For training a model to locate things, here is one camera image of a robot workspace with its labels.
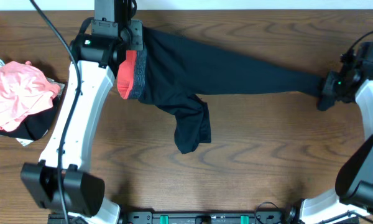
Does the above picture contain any black leggings red waistband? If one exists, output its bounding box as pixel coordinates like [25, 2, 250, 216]
[117, 27, 323, 154]

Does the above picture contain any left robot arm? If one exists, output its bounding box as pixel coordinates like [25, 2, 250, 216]
[21, 0, 143, 223]

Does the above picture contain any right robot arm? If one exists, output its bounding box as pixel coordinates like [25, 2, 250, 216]
[284, 42, 373, 224]

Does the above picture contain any pink crumpled garment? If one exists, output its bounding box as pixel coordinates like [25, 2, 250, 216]
[0, 61, 60, 132]

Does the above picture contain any black folded garment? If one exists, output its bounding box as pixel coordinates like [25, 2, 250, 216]
[0, 78, 65, 142]

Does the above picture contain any left black cable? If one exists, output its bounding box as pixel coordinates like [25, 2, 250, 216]
[29, 0, 83, 224]

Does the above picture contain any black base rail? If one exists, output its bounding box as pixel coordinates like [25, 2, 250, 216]
[119, 212, 283, 224]

